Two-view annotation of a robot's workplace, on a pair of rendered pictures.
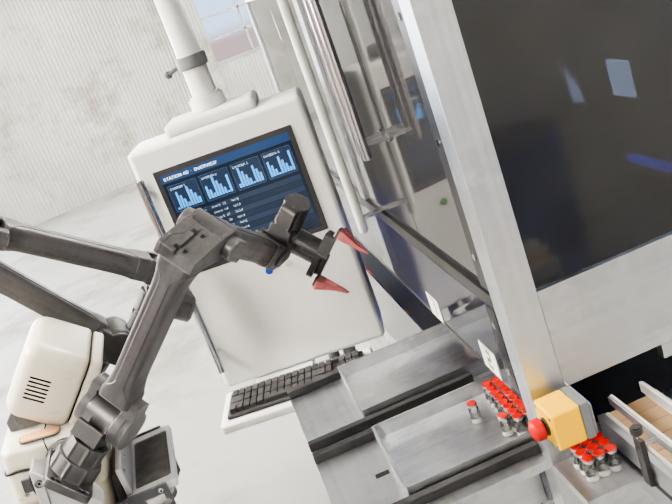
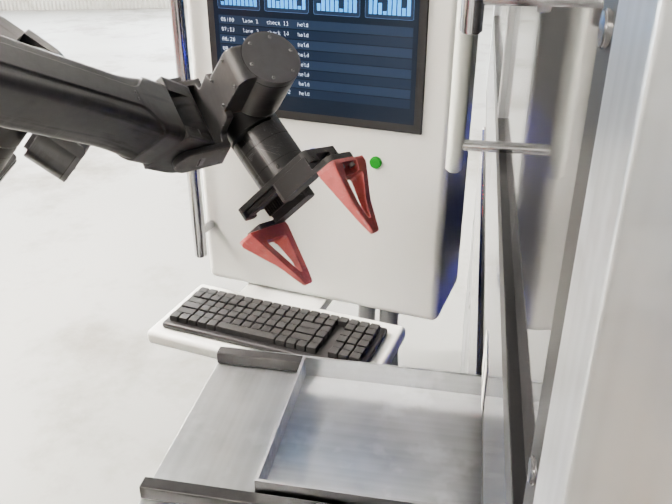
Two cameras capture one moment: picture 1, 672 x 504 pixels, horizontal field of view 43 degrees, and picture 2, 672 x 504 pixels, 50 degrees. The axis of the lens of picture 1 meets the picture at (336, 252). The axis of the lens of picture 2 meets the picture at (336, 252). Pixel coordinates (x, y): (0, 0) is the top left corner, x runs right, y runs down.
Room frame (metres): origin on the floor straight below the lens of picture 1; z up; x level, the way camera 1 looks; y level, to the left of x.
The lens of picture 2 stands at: (1.13, -0.22, 1.55)
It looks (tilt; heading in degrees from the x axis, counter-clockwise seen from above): 27 degrees down; 17
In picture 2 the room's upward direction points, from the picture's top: straight up
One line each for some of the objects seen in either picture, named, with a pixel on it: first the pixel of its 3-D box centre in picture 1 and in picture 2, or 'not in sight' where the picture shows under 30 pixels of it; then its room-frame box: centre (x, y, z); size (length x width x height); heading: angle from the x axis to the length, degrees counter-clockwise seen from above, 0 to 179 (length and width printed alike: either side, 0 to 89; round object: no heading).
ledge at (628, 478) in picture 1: (606, 471); not in sight; (1.27, -0.31, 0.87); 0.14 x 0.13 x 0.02; 97
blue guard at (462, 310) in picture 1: (373, 233); (491, 173); (2.36, -0.12, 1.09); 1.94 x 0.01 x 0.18; 7
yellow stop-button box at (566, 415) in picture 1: (563, 418); not in sight; (1.28, -0.27, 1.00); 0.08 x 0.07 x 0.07; 97
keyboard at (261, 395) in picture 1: (295, 382); (274, 325); (2.17, 0.23, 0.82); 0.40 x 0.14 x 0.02; 86
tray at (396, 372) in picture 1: (415, 365); (406, 436); (1.86, -0.09, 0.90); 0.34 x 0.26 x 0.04; 97
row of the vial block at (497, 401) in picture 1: (504, 407); not in sight; (1.53, -0.21, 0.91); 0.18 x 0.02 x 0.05; 7
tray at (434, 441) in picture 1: (466, 428); not in sight; (1.52, -0.13, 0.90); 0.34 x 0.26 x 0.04; 97
